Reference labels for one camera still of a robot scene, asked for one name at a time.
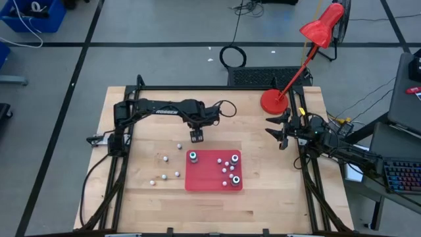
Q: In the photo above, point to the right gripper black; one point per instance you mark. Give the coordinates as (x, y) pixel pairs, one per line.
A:
(292, 130)

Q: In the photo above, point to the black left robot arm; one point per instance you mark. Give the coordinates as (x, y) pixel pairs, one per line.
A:
(171, 108)

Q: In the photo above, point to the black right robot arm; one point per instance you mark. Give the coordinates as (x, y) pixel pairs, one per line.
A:
(348, 151)

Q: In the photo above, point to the backlit rainbow keyboard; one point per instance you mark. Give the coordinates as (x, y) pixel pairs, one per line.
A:
(403, 176)

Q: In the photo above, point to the yellow plug connector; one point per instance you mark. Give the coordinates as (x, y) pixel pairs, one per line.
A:
(342, 120)

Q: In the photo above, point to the black perforated panel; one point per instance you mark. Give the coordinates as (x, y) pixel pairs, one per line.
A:
(269, 76)

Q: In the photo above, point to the grey side table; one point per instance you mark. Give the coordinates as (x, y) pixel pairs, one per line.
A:
(406, 98)

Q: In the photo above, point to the large black food coloring bottle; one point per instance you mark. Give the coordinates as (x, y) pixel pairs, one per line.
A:
(235, 180)

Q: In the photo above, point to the small red tool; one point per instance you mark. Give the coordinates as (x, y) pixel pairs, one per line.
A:
(413, 89)

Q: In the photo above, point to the black box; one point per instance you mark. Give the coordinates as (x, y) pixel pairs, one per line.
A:
(415, 67)

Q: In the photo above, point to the black floor fan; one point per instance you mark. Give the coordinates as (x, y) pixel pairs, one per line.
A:
(344, 26)

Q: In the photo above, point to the blue storage bin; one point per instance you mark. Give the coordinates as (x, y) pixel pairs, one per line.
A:
(49, 16)

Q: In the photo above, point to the grey desk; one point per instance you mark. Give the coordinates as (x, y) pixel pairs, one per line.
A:
(391, 145)

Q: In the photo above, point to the yellow tape band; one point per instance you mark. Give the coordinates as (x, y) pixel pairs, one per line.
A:
(301, 111)

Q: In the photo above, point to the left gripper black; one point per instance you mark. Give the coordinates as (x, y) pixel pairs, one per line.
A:
(204, 118)

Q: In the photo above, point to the large purple food coloring bottle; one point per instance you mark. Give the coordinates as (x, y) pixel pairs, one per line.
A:
(234, 159)

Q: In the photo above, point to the red desk lamp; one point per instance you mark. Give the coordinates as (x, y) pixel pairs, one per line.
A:
(274, 102)

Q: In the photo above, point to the red translucent plastic bin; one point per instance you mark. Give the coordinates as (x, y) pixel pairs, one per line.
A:
(205, 174)

